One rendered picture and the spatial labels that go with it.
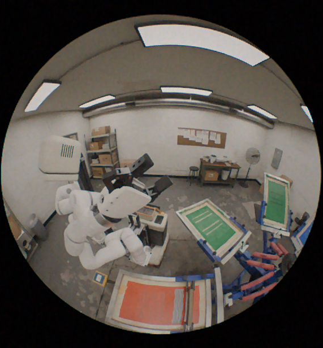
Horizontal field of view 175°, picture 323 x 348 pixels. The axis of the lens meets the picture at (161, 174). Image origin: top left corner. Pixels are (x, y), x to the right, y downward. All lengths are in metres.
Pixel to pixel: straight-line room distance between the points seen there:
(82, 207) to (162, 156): 3.62
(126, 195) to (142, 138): 3.62
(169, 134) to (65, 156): 3.45
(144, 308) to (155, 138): 3.91
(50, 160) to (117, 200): 0.25
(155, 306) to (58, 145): 1.14
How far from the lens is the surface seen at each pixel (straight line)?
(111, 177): 0.18
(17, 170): 3.47
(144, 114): 3.76
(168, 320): 1.10
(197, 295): 1.09
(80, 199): 0.33
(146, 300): 1.06
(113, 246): 0.63
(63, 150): 0.38
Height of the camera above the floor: 2.01
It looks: 27 degrees down
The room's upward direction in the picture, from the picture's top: straight up
